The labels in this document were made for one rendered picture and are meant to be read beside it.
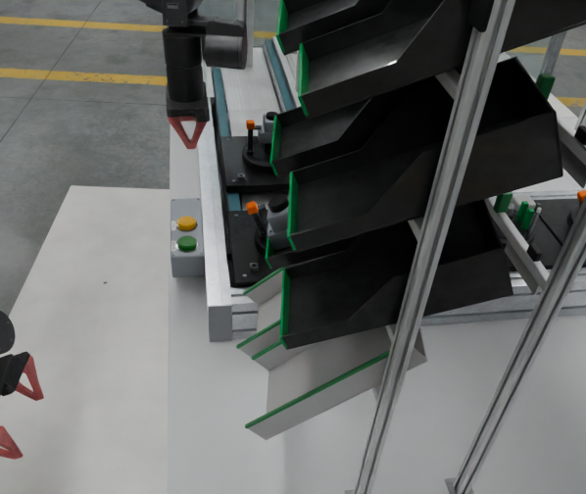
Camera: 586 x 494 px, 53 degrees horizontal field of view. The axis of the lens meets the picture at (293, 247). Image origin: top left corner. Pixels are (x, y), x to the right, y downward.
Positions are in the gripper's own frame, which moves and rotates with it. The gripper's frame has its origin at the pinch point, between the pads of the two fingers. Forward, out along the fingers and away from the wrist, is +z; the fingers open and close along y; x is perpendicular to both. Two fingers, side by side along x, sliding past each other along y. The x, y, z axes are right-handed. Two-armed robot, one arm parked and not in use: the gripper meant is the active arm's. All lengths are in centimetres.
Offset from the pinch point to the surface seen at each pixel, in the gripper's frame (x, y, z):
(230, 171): -8.6, 33.3, 26.8
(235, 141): -11, 48, 27
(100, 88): 61, 293, 121
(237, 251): -7.7, 2.4, 26.9
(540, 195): -85, 19, 30
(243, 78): -18, 100, 32
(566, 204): -89, 14, 30
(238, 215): -8.9, 14.9, 26.9
